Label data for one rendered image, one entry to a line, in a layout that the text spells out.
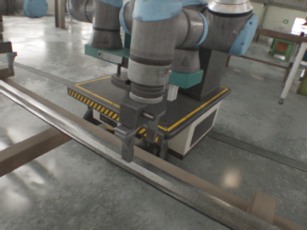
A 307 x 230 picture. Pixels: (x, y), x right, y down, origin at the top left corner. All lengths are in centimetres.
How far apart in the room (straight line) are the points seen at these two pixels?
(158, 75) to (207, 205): 32
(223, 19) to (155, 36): 38
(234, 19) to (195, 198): 54
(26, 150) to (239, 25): 82
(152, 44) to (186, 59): 46
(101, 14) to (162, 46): 75
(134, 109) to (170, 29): 17
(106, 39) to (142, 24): 73
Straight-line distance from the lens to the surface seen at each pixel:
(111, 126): 102
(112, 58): 105
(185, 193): 52
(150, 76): 40
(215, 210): 52
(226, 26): 73
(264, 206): 61
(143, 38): 39
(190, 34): 46
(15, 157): 78
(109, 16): 111
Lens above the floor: 76
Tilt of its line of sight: 28 degrees down
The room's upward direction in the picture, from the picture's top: 9 degrees clockwise
